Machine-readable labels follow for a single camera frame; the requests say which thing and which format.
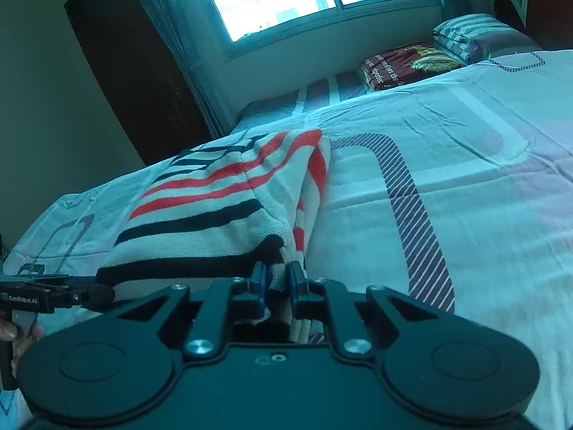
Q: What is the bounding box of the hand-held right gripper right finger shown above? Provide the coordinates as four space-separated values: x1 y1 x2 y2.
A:
286 261 448 359

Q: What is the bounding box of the red patterned cushion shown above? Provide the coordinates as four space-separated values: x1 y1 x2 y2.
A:
359 41 466 92

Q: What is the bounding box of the striped pillow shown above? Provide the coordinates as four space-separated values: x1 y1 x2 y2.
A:
433 13 540 64

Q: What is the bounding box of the person's left hand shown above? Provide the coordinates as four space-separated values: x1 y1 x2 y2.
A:
0 320 46 363

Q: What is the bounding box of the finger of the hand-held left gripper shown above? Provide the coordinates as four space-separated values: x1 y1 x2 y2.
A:
20 273 97 288
54 284 116 313

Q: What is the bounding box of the striped bed sheet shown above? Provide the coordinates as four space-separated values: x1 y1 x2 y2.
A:
235 72 372 133

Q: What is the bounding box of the white black red striped shirt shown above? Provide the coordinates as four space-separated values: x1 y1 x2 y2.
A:
96 129 332 345

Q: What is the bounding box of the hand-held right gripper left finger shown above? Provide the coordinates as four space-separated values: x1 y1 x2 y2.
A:
117 262 269 360

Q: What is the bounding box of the dark wooden door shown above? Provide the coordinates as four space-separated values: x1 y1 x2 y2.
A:
64 0 213 166

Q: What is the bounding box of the white patterned quilt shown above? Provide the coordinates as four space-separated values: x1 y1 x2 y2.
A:
0 47 573 430

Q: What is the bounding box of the long grey curtain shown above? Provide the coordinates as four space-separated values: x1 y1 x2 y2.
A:
121 0 242 137

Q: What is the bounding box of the brown scalloped headboard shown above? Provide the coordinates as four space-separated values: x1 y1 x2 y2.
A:
492 0 573 50

